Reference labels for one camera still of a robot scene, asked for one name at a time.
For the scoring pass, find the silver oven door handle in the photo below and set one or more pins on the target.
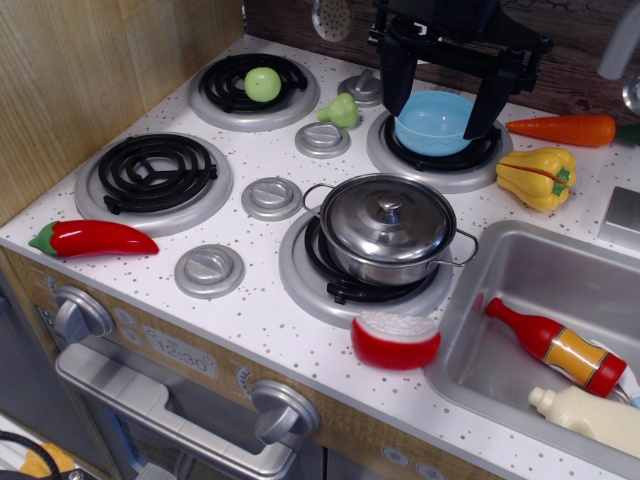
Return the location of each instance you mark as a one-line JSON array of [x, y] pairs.
[[157, 441]]

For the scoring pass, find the back left black burner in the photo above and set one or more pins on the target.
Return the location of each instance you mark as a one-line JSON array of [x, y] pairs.
[[218, 97]]

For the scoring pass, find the red toy chili pepper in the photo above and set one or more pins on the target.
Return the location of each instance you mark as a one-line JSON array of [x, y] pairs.
[[88, 238]]

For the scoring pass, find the green toy pear top half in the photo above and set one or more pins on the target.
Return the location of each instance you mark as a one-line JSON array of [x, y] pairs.
[[343, 111]]

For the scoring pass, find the hanging silver slotted ladle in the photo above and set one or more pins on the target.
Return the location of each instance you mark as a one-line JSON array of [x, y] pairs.
[[332, 19]]

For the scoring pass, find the black burner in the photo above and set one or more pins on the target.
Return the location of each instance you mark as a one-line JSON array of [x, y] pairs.
[[218, 97], [158, 183], [307, 287], [445, 181]]

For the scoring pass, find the silver toy faucet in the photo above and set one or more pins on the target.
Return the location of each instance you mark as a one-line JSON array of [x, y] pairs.
[[623, 44]]

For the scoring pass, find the yellow object bottom left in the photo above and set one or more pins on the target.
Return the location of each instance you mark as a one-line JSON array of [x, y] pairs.
[[35, 466]]

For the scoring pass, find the red toy ketchup bottle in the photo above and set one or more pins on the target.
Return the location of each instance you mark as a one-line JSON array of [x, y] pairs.
[[590, 367]]

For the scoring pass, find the silver faucet base block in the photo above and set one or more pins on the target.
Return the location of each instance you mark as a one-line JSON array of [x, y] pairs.
[[620, 225]]

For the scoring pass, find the silver oven knob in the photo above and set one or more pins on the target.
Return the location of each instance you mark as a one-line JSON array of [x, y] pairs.
[[282, 411], [80, 316]]

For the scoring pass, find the red bowl of rice toy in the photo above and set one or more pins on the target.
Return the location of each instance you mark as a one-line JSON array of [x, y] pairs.
[[393, 341]]

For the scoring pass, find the silver stovetop knob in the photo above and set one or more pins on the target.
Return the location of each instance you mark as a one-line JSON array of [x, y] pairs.
[[365, 88], [209, 271], [271, 199], [322, 140]]

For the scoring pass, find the silver stovetop knob back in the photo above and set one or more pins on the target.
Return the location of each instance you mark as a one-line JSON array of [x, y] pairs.
[[365, 88]]

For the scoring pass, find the silver toy sink basin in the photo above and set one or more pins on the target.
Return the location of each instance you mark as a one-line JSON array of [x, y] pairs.
[[482, 367]]

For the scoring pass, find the cream toy mayonnaise bottle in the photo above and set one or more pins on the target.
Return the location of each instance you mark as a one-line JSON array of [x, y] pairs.
[[609, 422]]

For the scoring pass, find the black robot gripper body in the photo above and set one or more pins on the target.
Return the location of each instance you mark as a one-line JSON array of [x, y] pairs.
[[463, 35]]

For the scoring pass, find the front right black burner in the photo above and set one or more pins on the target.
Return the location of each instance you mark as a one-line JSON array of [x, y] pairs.
[[307, 287]]

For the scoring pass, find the front left black burner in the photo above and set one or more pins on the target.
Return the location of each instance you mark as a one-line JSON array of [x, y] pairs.
[[158, 183]]

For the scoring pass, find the left silver oven knob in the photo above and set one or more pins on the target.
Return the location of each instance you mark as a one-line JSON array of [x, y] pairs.
[[80, 316]]

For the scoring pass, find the right silver oven knob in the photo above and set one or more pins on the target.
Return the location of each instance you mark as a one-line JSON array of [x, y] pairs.
[[282, 411]]

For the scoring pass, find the orange toy carrot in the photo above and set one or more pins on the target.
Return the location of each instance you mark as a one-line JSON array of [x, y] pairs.
[[577, 130]]

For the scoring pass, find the green toy pear half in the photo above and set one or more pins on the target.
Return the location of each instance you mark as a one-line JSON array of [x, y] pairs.
[[343, 111], [262, 84]]

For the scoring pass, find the steel pot with lid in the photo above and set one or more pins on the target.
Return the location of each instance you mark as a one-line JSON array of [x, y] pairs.
[[388, 229]]

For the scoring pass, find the green toy pear bottom half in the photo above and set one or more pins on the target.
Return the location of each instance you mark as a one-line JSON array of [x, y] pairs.
[[262, 84]]

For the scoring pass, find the yellow toy bell pepper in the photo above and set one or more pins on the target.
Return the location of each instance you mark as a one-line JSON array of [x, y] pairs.
[[540, 178]]

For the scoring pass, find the back right black burner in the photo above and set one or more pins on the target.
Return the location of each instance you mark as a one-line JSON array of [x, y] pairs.
[[445, 181]]

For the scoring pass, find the light blue plastic bowl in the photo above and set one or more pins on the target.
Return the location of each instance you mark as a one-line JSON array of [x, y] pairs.
[[433, 123]]

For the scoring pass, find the oven digital clock display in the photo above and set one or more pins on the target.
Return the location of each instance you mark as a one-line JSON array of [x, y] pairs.
[[182, 352]]

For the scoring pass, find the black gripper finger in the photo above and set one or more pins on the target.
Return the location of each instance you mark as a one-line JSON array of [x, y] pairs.
[[398, 62], [500, 80]]

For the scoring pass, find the silver stovetop knob front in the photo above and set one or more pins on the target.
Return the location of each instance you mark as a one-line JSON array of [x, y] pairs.
[[209, 271]]

